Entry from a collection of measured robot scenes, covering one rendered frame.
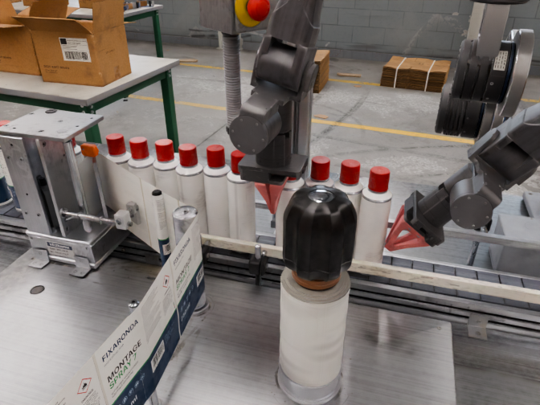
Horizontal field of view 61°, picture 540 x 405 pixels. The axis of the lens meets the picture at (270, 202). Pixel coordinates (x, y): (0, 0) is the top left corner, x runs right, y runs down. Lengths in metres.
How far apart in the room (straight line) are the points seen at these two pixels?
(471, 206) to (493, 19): 0.57
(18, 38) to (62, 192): 1.91
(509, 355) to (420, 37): 5.46
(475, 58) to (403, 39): 4.98
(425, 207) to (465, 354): 0.25
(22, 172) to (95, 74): 1.55
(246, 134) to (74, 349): 0.42
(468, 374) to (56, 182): 0.75
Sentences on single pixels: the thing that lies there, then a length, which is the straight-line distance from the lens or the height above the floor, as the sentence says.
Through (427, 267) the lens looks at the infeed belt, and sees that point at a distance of 0.92.
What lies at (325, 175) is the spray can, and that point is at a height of 1.06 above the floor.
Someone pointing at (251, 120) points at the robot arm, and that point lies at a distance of 0.62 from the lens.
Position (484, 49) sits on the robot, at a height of 1.19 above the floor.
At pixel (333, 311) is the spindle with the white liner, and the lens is 0.55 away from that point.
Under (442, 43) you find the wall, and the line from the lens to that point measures 6.13.
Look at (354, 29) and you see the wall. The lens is 6.23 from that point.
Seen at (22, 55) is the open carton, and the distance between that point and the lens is 2.76.
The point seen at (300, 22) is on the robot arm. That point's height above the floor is 1.32.
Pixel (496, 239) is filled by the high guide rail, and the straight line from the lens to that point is 0.90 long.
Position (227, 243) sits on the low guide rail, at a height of 0.91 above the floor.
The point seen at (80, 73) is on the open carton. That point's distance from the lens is 2.45.
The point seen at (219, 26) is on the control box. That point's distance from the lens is 0.78.
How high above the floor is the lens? 1.43
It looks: 31 degrees down
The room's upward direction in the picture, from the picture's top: straight up
